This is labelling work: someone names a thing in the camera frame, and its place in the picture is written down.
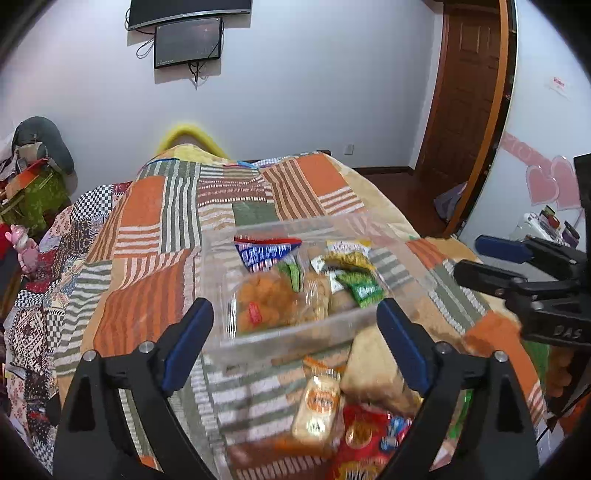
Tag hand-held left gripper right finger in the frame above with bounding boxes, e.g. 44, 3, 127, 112
376, 298, 541, 480

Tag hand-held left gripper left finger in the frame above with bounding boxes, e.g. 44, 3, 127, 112
53, 298, 218, 480

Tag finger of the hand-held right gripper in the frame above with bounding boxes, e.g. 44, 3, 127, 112
475, 234, 578, 278
453, 259, 555, 300

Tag green snack packet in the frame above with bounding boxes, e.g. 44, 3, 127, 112
337, 270, 386, 308

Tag clear plastic container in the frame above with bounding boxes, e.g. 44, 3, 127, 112
201, 213, 437, 370

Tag orange snack packet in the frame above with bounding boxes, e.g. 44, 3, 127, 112
228, 272, 305, 335

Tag pale biscuit packet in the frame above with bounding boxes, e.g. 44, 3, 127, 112
292, 357, 345, 448

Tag yellow candy packet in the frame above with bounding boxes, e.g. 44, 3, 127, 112
325, 239, 375, 273

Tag blue snack bag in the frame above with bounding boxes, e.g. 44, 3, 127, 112
233, 235, 303, 273

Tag clear packet with green edge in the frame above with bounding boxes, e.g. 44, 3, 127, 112
277, 261, 305, 294

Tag brown striped snack packet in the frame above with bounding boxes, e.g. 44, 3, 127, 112
339, 323, 423, 416

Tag orange striped patchwork blanket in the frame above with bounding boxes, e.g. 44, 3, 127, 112
53, 143, 550, 480

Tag purple cloth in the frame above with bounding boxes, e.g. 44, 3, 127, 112
434, 182, 468, 222

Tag pink heart stickers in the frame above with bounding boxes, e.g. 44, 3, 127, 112
503, 131, 580, 210

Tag red snack bag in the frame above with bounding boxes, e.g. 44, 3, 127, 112
325, 404, 414, 480

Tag checked patchwork quilt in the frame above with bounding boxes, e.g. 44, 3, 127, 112
0, 182, 134, 472

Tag brown wooden door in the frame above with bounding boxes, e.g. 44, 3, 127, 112
416, 0, 506, 222

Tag pink plush toy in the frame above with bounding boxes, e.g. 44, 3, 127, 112
4, 224, 40, 273

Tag white wardrobe sliding door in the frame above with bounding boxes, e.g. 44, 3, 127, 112
457, 0, 591, 250

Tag green bag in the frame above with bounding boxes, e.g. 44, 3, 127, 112
0, 166, 70, 227

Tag orange cardboard box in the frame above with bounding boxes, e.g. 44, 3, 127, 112
4, 159, 49, 195

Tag pile of clothes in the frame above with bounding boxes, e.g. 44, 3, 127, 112
0, 131, 21, 183

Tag small black monitor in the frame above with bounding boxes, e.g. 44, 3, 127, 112
154, 17, 222, 69

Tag black wall television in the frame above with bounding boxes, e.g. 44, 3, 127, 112
128, 0, 252, 31

